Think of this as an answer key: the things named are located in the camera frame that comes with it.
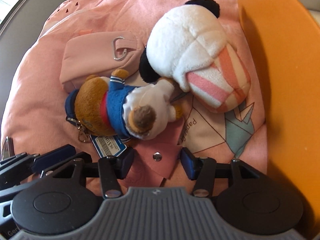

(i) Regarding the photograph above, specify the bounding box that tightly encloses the pink snap wallet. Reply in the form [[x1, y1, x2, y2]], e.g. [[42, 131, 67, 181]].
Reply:
[[120, 119, 184, 187]]

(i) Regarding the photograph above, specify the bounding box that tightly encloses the orange cardboard box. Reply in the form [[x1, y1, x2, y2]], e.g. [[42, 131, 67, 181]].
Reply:
[[238, 0, 319, 239]]

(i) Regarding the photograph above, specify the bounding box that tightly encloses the white panda plush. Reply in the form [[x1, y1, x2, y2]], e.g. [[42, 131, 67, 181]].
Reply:
[[139, 0, 251, 113]]

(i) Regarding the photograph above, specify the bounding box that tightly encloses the brown bear plush keychain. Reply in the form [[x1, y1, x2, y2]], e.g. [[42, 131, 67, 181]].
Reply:
[[65, 69, 183, 146]]

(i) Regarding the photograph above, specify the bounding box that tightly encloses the smartphone with photo screen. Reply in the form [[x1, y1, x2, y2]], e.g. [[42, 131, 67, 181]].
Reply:
[[1, 137, 15, 160]]

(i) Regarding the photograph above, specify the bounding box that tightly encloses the pink patterned duvet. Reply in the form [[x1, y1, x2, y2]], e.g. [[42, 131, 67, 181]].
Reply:
[[1, 0, 267, 190]]

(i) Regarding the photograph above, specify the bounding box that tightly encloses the pink zip pouch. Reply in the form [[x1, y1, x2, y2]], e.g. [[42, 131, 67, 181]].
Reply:
[[60, 31, 144, 93]]

